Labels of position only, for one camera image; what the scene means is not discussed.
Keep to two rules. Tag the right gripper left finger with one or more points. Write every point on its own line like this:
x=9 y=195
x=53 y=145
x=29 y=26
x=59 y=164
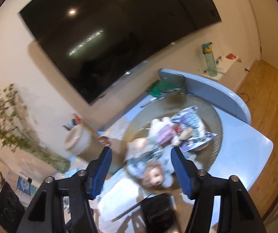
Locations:
x=45 y=212

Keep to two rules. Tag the striped white snack bag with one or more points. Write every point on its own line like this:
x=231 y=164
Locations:
x=194 y=135

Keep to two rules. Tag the checked hair bow clip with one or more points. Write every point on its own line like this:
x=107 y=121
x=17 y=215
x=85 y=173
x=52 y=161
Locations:
x=150 y=164

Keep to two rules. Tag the purple tissue pack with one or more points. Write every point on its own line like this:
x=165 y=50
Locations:
x=165 y=135

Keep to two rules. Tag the white fluffy plush toy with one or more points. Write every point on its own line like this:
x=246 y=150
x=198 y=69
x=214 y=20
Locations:
x=158 y=124

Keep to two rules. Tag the stack of books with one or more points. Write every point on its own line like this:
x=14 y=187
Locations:
x=21 y=187

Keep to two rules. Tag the grey round basket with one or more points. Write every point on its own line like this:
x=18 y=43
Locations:
x=139 y=128

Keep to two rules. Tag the tan cylinder canister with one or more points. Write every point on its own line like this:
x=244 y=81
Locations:
x=82 y=143

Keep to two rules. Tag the glass vase with plants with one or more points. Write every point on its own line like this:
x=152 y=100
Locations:
x=16 y=133

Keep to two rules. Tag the pens in holder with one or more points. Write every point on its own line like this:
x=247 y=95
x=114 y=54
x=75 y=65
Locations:
x=76 y=120

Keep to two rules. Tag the green water bottle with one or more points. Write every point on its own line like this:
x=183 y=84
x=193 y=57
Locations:
x=209 y=58

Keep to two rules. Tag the green glass bowl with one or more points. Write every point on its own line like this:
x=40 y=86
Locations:
x=171 y=83

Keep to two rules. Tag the white side shelf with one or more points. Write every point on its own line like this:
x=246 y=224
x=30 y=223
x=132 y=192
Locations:
x=223 y=64

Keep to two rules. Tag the black camera box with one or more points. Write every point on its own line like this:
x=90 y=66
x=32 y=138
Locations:
x=11 y=210

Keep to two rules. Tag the black wall television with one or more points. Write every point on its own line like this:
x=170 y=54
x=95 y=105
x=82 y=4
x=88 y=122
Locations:
x=94 y=43

